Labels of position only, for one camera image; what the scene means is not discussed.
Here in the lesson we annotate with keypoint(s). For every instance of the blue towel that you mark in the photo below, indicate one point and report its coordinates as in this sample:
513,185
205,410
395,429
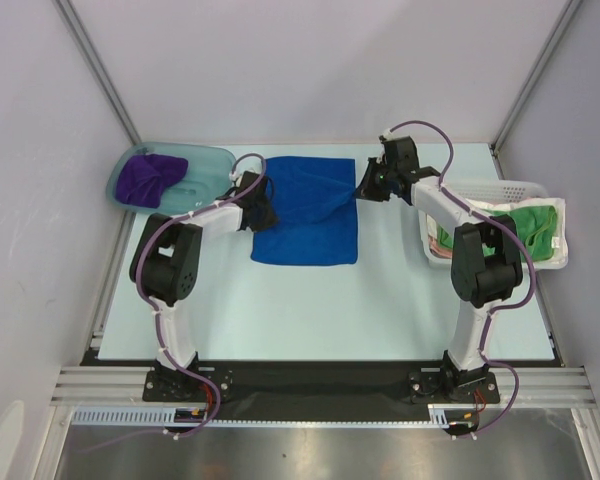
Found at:
313,198

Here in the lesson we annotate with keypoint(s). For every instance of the pink towel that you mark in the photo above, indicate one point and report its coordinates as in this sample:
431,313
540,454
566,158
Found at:
440,249

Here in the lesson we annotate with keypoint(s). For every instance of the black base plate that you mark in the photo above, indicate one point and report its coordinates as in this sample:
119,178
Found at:
319,391

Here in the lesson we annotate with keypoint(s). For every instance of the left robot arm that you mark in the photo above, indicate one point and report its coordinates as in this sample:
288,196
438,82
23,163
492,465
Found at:
166,262

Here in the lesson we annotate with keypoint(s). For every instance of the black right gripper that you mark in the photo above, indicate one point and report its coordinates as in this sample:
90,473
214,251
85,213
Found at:
372,181

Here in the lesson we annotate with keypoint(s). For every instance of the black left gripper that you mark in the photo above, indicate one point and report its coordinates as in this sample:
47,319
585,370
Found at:
268,220

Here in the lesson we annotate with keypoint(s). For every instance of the green microfibre towel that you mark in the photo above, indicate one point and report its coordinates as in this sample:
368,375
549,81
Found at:
537,227

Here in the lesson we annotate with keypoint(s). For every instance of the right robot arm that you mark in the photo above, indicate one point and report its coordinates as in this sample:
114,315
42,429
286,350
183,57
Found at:
486,261

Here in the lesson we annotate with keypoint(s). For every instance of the white plastic basket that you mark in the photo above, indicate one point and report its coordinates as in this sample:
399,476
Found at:
498,192

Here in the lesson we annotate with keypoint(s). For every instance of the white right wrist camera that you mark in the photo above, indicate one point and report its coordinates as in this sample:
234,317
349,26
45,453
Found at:
386,135

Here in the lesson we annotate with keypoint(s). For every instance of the teal plastic bin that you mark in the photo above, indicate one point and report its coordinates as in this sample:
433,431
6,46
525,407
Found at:
206,179

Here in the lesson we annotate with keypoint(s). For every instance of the purple towel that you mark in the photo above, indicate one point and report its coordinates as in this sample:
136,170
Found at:
144,178

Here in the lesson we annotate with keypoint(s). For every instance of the aluminium frame rail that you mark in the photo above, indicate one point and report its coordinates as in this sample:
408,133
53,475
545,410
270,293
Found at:
100,385

